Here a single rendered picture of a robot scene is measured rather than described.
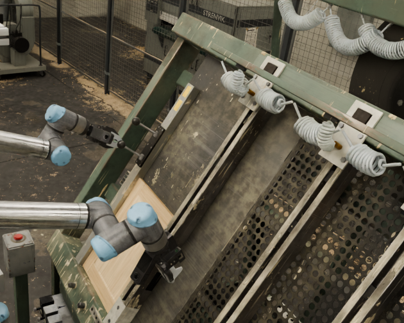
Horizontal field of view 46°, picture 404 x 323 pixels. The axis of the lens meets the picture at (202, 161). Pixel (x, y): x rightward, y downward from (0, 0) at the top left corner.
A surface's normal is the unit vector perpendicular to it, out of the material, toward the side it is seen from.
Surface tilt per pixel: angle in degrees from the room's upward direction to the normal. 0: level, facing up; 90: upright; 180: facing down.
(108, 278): 59
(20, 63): 90
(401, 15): 90
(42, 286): 0
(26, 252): 90
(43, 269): 0
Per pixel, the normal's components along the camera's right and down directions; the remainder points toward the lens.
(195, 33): -0.66, -0.33
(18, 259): 0.51, 0.46
